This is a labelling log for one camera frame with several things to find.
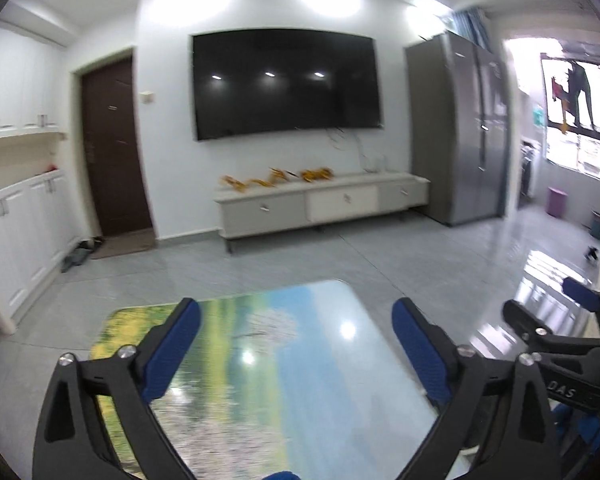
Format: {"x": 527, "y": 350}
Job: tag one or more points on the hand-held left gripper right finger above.
{"x": 422, "y": 360}

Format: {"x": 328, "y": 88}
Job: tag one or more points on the small grey bin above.
{"x": 598, "y": 221}

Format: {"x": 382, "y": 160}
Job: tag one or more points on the long golden dragon ornament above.
{"x": 257, "y": 181}

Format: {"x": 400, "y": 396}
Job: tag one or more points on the dark brown door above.
{"x": 115, "y": 150}

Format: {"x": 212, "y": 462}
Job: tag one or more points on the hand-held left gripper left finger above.
{"x": 172, "y": 360}

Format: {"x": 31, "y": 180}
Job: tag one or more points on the landscape print table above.
{"x": 300, "y": 360}

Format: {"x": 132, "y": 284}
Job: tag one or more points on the brown doormat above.
{"x": 122, "y": 246}

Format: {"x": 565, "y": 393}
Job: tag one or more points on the beige wall switch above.
{"x": 147, "y": 96}

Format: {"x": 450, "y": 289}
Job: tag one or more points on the person's right hand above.
{"x": 587, "y": 427}

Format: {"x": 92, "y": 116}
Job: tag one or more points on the blue curtain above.
{"x": 472, "y": 27}

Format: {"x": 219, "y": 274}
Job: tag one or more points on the black wall television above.
{"x": 285, "y": 85}

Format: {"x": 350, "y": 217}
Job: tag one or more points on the dark shoes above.
{"x": 77, "y": 255}

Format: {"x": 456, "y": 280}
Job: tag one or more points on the dark window decoration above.
{"x": 580, "y": 92}

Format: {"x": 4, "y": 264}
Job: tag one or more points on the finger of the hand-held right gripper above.
{"x": 522, "y": 316}
{"x": 580, "y": 290}

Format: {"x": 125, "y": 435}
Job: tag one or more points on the grey refrigerator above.
{"x": 455, "y": 130}

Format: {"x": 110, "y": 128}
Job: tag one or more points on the white television stand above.
{"x": 320, "y": 205}

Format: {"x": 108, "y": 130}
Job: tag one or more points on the white wall cabinet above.
{"x": 15, "y": 230}

